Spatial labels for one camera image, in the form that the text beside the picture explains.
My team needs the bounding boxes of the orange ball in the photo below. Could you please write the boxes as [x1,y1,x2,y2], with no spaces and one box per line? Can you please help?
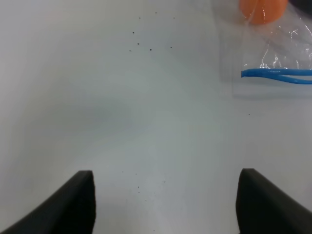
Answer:
[238,0,288,25]

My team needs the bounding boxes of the clear zip bag blue seal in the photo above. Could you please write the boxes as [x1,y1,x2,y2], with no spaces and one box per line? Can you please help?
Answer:
[212,0,312,99]

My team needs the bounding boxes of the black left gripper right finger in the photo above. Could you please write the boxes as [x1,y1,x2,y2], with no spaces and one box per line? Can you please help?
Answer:
[235,168,312,234]

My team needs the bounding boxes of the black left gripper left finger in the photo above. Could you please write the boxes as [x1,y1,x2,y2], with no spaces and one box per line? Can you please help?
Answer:
[1,171,96,234]

